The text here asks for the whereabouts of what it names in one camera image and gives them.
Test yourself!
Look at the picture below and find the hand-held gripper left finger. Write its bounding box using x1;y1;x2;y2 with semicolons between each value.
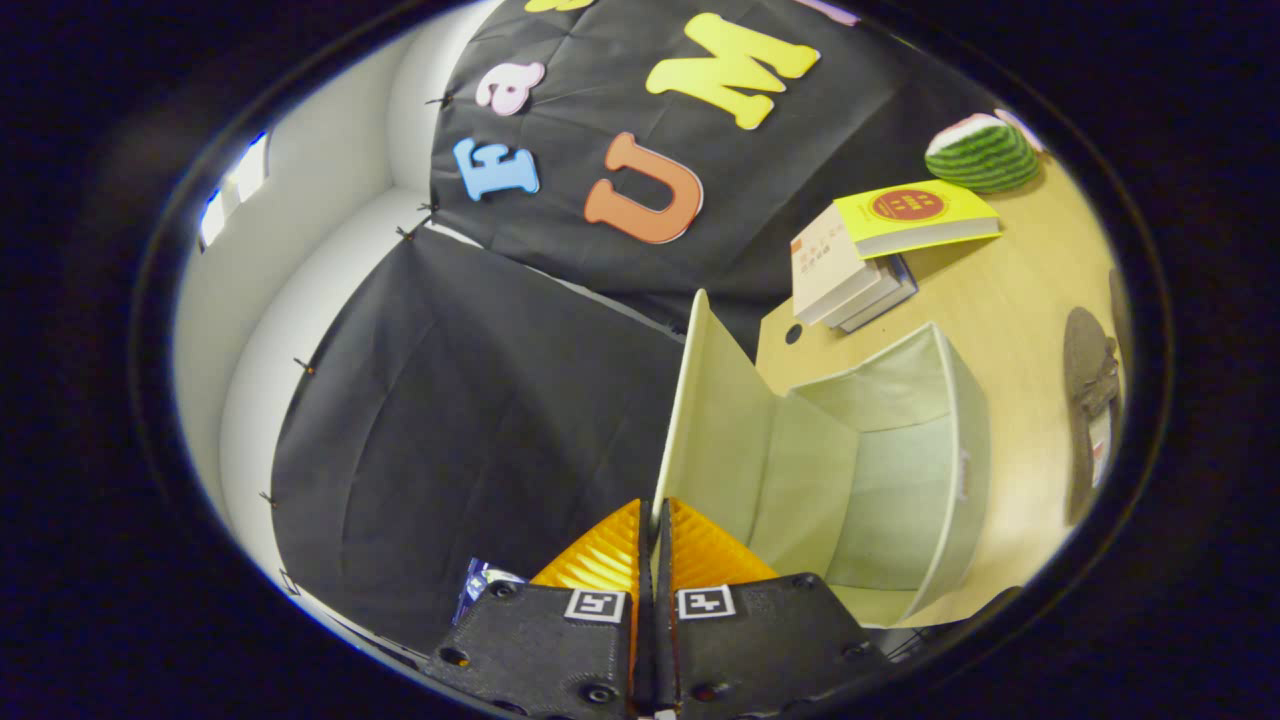
420;498;653;720

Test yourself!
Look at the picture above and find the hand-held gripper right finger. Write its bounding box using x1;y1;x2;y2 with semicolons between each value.
653;497;891;720

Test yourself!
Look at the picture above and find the pale green storage box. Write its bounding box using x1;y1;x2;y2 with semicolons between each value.
655;290;991;629

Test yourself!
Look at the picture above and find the blue white printed packet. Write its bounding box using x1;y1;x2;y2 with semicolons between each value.
455;558;526;626

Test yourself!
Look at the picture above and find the black backdrop cloth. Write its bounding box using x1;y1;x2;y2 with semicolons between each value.
270;0;1001;641

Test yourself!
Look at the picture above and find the grey book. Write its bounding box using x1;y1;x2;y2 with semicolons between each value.
840;255;919;334

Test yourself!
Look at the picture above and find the white book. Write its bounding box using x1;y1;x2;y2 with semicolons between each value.
825;262;906;327

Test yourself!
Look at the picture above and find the beige book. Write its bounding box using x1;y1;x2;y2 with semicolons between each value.
790;205;881;326

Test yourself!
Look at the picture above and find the yellow book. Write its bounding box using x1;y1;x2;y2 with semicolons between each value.
833;180;1001;259

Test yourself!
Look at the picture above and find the watermelon slice plush toy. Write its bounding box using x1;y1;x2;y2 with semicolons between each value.
925;113;1041;194

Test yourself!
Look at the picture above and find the long ceiling light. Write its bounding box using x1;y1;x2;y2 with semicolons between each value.
198;130;271;251

